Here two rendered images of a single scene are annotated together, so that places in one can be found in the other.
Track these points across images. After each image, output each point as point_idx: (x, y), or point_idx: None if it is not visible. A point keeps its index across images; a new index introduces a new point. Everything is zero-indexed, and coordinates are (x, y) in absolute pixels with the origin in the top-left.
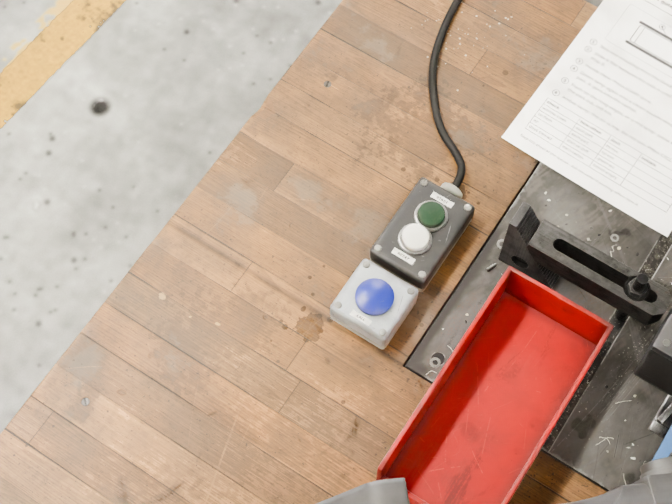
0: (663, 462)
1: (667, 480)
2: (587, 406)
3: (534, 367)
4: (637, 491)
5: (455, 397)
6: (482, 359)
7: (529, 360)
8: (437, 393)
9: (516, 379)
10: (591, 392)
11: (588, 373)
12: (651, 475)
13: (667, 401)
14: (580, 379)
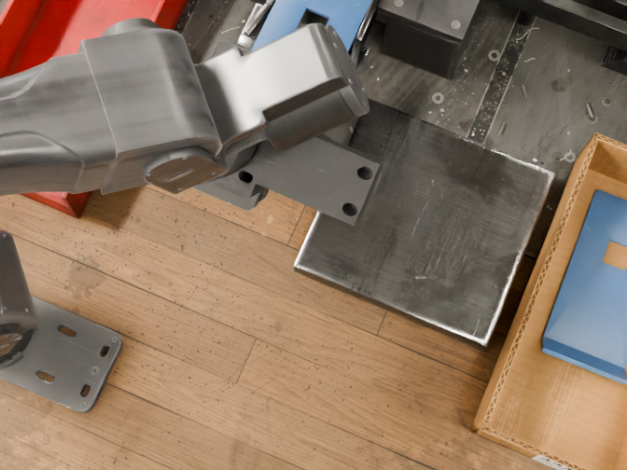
0: (118, 27)
1: (110, 43)
2: (190, 41)
3: (125, 6)
4: (66, 61)
5: (35, 55)
6: (63, 7)
7: (118, 0)
8: (12, 53)
9: (104, 23)
10: (194, 25)
11: (188, 5)
12: (87, 39)
13: (255, 10)
14: (160, 5)
